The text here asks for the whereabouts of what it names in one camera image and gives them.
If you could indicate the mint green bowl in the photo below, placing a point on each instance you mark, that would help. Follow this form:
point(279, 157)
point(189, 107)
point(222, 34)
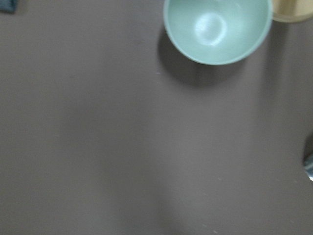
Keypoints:
point(217, 32)

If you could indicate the metal scoop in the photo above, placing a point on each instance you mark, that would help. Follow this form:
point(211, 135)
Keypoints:
point(308, 157)

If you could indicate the wooden cup stand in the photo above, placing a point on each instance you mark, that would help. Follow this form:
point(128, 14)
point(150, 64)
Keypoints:
point(292, 11)

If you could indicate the folded grey cloth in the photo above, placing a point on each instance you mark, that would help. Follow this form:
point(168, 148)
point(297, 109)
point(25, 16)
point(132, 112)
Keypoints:
point(8, 5)

